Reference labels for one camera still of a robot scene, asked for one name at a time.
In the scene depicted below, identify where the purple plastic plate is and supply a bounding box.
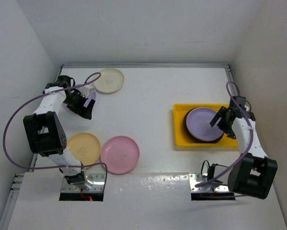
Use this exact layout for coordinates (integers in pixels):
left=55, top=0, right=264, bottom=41
left=184, top=107, right=224, bottom=142

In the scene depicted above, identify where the orange plastic plate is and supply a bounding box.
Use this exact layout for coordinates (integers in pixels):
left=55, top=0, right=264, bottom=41
left=67, top=132, right=101, bottom=165

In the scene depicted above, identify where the cream plastic plate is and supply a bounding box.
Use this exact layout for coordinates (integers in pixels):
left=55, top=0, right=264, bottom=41
left=93, top=68, right=124, bottom=94

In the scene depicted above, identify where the pink plastic plate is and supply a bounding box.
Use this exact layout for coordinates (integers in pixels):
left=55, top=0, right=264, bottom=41
left=100, top=136, right=140, bottom=175

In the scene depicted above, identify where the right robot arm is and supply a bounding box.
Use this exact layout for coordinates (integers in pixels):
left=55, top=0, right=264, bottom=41
left=210, top=96, right=278, bottom=199

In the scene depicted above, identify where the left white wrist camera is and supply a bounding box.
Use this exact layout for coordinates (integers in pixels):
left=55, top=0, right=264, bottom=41
left=79, top=83, right=96, bottom=100

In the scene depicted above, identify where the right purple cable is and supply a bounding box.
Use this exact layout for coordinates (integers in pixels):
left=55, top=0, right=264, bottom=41
left=194, top=81, right=254, bottom=198

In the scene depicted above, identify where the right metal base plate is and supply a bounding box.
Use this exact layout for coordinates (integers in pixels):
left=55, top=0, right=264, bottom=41
left=189, top=173, right=233, bottom=194

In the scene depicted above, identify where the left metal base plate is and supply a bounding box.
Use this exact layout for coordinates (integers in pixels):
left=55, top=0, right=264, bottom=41
left=60, top=173, right=105, bottom=194

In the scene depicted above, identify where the yellow plastic bin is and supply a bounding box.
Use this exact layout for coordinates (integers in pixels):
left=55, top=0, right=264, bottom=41
left=173, top=103, right=238, bottom=149

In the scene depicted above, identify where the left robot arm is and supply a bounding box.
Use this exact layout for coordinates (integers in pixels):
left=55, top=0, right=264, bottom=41
left=23, top=75, right=95, bottom=189

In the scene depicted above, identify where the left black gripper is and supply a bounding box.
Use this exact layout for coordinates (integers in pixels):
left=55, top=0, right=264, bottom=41
left=63, top=90, right=94, bottom=119

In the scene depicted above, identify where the metal base plate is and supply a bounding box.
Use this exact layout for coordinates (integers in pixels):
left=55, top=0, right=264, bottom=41
left=60, top=173, right=105, bottom=194
left=189, top=173, right=233, bottom=194

